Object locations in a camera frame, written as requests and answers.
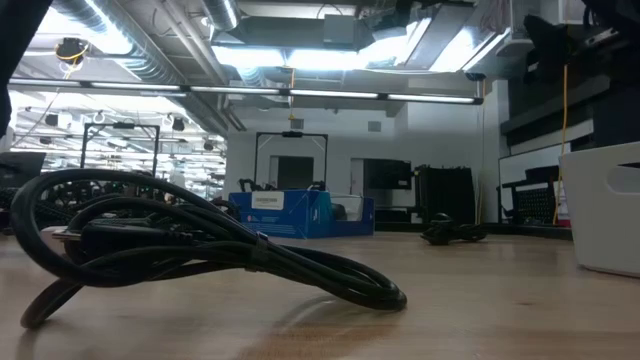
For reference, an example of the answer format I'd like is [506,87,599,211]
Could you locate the white plastic storage bin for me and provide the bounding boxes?
[558,141,640,279]

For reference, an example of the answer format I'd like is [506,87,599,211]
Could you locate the black perforated rack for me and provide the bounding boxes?
[497,167,561,226]

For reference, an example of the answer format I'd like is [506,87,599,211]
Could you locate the blue cardboard box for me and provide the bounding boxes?
[228,189,376,240]

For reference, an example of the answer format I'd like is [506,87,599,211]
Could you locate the compact black USB cable bundle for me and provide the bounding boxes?
[419,212,489,247]

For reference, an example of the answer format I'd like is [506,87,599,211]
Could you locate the long black USB cable bundle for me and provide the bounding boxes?
[9,168,409,330]

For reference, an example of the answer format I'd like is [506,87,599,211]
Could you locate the dark wall screen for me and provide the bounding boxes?
[363,158,413,191]

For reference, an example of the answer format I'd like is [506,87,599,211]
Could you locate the black metal station frame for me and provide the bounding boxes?
[253,131,330,192]
[79,122,161,177]

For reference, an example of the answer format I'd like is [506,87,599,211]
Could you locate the long ceiling light bar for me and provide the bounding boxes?
[7,78,485,106]

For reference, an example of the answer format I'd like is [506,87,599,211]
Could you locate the yellow ceiling cable reel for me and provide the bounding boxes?
[54,36,92,67]

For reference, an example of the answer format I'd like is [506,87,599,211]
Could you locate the black cabinet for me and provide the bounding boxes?
[413,164,477,225]

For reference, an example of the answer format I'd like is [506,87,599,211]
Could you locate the black computer monitor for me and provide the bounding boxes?
[0,151,47,189]

